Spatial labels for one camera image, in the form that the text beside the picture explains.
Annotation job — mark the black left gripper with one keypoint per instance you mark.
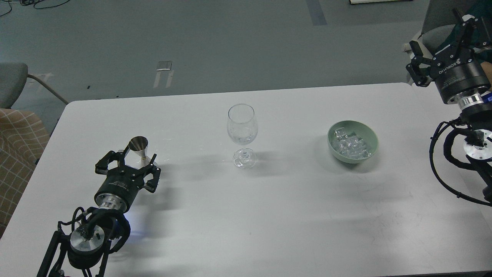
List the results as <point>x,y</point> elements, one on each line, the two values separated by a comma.
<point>123,182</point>

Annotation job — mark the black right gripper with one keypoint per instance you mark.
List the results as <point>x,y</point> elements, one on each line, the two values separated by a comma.
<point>454,69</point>

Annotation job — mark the steel double jigger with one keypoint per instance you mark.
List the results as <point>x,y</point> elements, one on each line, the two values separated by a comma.
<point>135,152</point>

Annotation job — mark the clear ice cube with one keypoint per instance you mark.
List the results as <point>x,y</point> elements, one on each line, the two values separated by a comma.
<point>350,145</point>

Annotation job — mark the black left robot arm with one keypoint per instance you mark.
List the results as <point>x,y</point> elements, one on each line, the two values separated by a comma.
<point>94,233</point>

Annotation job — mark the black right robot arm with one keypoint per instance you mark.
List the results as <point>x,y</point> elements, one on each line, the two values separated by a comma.
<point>468,144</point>

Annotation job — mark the clear wine glass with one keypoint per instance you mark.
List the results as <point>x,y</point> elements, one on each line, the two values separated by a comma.
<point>242,128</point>

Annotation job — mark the grey white chair right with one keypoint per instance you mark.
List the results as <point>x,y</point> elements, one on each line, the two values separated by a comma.
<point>439,22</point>

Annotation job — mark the brown checked cushion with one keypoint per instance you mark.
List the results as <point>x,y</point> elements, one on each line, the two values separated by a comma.
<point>23,138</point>

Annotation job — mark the metal floor plate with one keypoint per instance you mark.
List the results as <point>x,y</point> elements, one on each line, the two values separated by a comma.
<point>164,66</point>

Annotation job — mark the green bowl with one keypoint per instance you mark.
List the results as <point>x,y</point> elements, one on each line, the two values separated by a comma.
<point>361,130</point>

